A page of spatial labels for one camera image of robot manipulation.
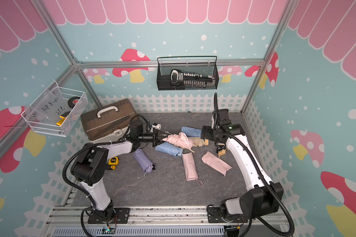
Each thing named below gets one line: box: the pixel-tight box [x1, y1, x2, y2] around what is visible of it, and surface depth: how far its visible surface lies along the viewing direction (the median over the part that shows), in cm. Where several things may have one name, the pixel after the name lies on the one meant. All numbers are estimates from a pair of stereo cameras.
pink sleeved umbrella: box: [181, 152, 199, 182], surface depth 90 cm
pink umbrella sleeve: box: [201, 151, 233, 177], surface depth 93 cm
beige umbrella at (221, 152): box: [218, 149, 226, 159], surface depth 96 cm
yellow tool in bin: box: [55, 111, 71, 126], surface depth 65 cm
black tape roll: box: [67, 96, 81, 109], surface depth 81 cm
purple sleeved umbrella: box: [133, 148, 157, 174], surface depth 91 cm
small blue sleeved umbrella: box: [180, 125, 202, 137], surface depth 105 cm
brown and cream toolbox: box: [80, 98, 139, 145], surface depth 93 cm
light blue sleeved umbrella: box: [154, 142, 184, 157], surface depth 96 cm
